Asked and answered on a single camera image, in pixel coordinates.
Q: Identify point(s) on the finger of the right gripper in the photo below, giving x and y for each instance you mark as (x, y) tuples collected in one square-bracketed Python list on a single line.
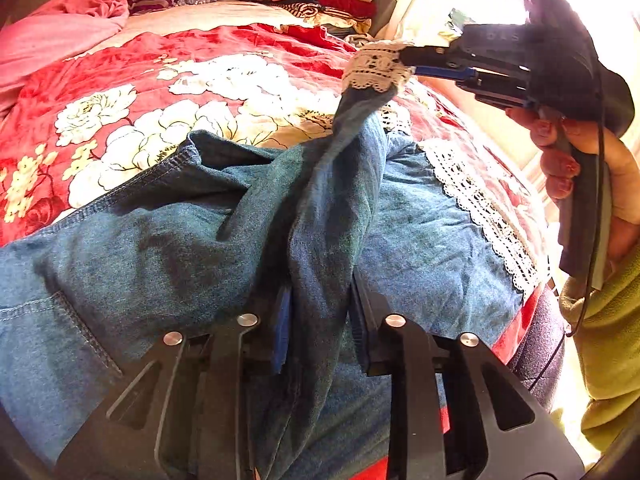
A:
[(423, 56), (455, 74)]

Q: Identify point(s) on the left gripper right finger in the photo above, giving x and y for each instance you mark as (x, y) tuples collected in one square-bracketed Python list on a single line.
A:
[(456, 412)]

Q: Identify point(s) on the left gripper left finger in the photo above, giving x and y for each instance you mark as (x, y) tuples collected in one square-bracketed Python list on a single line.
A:
[(181, 411)]

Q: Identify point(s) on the blue denim pants lace hem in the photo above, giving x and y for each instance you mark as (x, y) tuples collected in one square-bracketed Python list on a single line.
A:
[(185, 228)]

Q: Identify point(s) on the right hand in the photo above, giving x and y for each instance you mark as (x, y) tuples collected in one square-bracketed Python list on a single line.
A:
[(561, 169)]

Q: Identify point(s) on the green fleece sleeve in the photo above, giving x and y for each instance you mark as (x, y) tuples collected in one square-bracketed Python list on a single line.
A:
[(607, 344)]

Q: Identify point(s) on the beige mattress sheet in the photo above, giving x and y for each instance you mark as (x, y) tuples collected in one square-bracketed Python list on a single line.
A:
[(202, 17)]

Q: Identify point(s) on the striped purple pillow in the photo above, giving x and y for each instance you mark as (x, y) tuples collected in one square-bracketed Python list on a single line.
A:
[(139, 7)]

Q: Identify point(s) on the red floral blanket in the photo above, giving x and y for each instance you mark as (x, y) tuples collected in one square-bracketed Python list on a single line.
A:
[(281, 85)]

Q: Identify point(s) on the pink bed sheet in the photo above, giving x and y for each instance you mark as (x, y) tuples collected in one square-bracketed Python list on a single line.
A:
[(58, 29)]

